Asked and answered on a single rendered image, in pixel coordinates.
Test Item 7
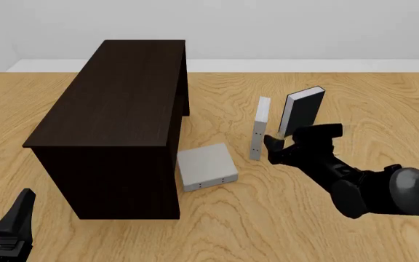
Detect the black book with white pages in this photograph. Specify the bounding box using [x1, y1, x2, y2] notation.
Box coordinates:
[277, 85, 327, 139]

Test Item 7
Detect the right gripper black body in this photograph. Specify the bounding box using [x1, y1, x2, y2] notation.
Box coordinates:
[284, 130, 338, 170]

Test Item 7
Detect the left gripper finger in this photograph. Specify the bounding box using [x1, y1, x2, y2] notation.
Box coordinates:
[0, 188, 37, 242]

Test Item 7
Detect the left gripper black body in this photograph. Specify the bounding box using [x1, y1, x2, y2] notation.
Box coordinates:
[0, 234, 34, 262]

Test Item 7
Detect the grey book with thick spine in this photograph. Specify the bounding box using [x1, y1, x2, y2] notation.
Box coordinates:
[176, 142, 239, 193]

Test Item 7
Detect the grey book with thin spine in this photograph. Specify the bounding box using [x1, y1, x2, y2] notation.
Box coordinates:
[249, 95, 271, 162]

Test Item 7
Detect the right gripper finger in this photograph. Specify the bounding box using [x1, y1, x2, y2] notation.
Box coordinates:
[263, 134, 295, 166]
[293, 122, 344, 139]

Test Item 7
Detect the dark brown wooden cabinet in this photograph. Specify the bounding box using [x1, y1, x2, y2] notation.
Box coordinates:
[22, 39, 191, 221]

